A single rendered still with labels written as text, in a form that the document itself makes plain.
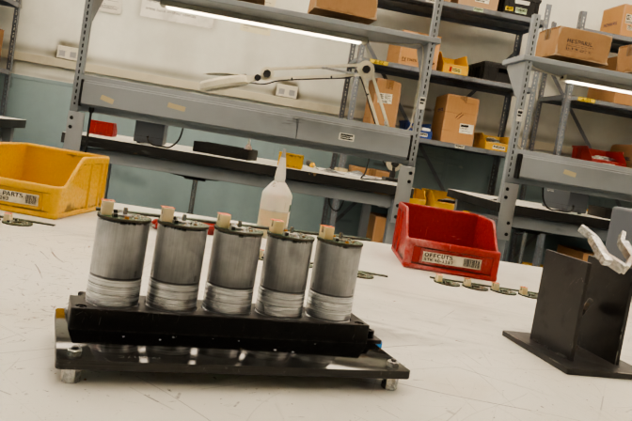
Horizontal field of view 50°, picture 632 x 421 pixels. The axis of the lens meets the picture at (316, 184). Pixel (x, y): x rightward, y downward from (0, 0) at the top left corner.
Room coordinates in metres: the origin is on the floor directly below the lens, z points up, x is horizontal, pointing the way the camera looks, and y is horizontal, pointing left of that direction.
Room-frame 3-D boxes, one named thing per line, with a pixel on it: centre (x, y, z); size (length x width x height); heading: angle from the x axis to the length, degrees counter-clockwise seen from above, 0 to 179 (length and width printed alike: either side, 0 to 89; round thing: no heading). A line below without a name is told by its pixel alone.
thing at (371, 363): (0.32, 0.03, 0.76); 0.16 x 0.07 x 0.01; 112
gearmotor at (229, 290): (0.34, 0.03, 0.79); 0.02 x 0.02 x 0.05
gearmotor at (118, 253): (0.32, 0.09, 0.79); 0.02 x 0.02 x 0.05
